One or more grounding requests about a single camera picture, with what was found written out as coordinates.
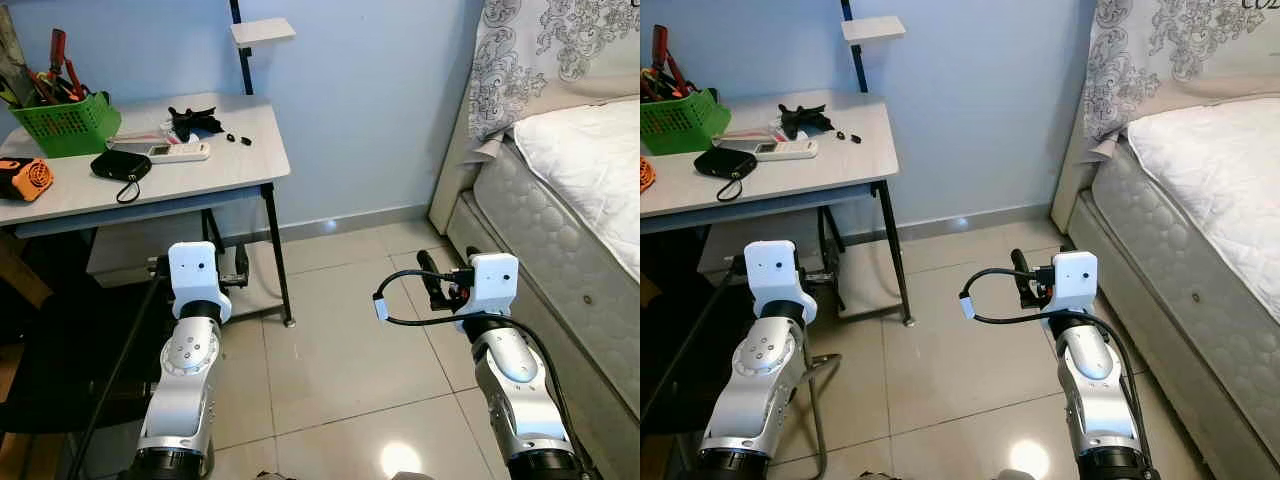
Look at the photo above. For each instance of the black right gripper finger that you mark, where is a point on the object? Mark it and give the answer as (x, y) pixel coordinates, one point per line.
(1021, 264)
(428, 266)

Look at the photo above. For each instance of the orange black device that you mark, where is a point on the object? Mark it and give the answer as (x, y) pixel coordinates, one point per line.
(25, 180)
(646, 175)

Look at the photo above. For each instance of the white storage box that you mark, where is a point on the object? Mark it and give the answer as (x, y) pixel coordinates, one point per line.
(720, 250)
(125, 255)

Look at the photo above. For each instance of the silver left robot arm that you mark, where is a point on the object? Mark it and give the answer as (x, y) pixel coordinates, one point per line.
(190, 360)
(760, 365)

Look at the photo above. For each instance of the green plastic basket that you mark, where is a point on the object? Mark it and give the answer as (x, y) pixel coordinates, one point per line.
(685, 125)
(65, 130)

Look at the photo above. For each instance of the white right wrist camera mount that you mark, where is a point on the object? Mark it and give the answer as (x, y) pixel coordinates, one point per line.
(1072, 280)
(495, 280)

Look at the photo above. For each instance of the black metal pole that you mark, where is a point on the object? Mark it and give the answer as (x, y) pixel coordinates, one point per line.
(858, 70)
(246, 70)

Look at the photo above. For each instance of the clear plastic wrapper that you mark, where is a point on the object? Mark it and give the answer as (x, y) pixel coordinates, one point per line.
(750, 135)
(145, 133)

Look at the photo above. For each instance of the grey quilted mattress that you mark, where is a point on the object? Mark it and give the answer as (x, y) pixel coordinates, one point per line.
(1160, 215)
(545, 215)

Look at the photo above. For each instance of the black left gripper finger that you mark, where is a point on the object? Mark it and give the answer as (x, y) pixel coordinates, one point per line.
(243, 265)

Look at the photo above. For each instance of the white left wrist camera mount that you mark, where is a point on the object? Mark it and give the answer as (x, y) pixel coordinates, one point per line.
(195, 270)
(775, 270)

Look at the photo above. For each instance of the grey table with black legs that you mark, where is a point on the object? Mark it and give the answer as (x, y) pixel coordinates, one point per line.
(840, 170)
(200, 175)

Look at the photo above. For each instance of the black glove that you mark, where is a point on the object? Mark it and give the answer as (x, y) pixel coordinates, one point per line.
(190, 122)
(800, 120)

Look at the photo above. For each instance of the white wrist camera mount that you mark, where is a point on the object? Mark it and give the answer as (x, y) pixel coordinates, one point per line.
(195, 270)
(775, 270)
(495, 280)
(1072, 280)

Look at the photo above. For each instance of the white remote control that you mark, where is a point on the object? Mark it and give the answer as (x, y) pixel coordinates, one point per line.
(790, 150)
(180, 152)

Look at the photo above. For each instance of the white wall shelf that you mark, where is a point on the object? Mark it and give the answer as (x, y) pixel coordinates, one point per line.
(873, 30)
(262, 32)

